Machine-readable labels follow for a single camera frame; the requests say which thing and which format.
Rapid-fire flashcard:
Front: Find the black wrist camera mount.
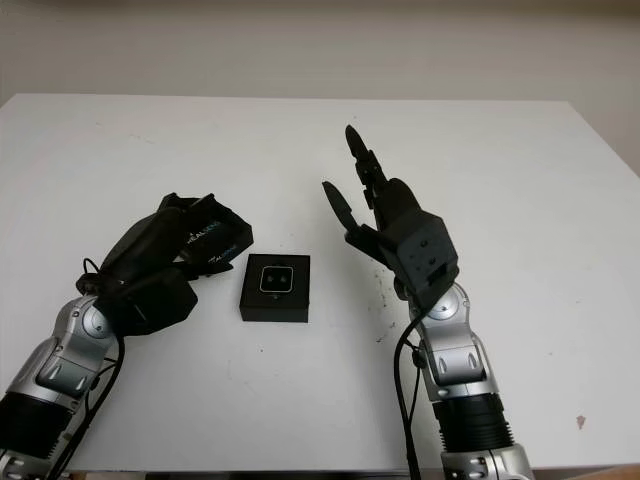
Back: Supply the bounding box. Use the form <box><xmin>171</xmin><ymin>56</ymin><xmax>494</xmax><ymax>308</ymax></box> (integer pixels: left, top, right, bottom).
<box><xmin>102</xmin><ymin>267</ymin><xmax>199</xmax><ymax>339</ymax></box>
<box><xmin>394</xmin><ymin>208</ymin><xmax>461</xmax><ymax>310</ymax></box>

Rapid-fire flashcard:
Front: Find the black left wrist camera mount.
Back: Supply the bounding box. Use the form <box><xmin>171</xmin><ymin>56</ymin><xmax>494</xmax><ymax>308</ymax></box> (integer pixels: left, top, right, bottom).
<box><xmin>102</xmin><ymin>267</ymin><xmax>199</xmax><ymax>339</ymax></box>

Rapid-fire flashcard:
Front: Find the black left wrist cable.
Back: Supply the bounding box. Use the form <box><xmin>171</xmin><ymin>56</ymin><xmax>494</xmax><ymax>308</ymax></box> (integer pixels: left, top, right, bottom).
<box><xmin>49</xmin><ymin>257</ymin><xmax>126</xmax><ymax>480</ymax></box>

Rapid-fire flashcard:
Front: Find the black camera box base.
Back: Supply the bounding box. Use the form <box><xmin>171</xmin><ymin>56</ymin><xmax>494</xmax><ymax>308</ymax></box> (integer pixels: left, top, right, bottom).
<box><xmin>238</xmin><ymin>253</ymin><xmax>312</xmax><ymax>324</ymax></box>

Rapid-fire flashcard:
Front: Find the black RealSense box lid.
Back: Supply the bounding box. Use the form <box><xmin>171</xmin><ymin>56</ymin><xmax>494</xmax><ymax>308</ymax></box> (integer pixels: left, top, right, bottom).
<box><xmin>169</xmin><ymin>194</ymin><xmax>255</xmax><ymax>279</ymax></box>

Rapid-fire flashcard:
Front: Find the small silver depth camera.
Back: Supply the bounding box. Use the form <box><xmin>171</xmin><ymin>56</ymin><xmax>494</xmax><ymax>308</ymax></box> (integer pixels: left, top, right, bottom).
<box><xmin>258</xmin><ymin>265</ymin><xmax>295</xmax><ymax>294</ymax></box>

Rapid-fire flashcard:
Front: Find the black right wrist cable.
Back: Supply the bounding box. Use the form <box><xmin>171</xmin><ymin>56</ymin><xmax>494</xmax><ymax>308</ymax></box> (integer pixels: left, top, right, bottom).
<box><xmin>393</xmin><ymin>314</ymin><xmax>426</xmax><ymax>480</ymax></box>

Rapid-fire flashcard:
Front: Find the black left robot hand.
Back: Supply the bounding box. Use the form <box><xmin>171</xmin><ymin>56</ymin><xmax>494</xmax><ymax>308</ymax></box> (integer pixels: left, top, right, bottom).
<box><xmin>97</xmin><ymin>192</ymin><xmax>236</xmax><ymax>301</ymax></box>

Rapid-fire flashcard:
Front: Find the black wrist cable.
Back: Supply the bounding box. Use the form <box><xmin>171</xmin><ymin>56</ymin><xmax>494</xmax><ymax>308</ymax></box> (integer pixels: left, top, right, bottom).
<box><xmin>393</xmin><ymin>314</ymin><xmax>426</xmax><ymax>480</ymax></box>
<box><xmin>49</xmin><ymin>257</ymin><xmax>126</xmax><ymax>480</ymax></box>

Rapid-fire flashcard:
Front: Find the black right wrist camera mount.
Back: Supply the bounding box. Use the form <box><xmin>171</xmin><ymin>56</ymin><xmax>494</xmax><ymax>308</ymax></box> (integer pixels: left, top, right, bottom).
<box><xmin>394</xmin><ymin>208</ymin><xmax>461</xmax><ymax>310</ymax></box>

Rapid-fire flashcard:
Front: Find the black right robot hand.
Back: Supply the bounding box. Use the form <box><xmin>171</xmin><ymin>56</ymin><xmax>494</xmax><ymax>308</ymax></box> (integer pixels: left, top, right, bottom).
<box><xmin>320</xmin><ymin>124</ymin><xmax>427</xmax><ymax>302</ymax></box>

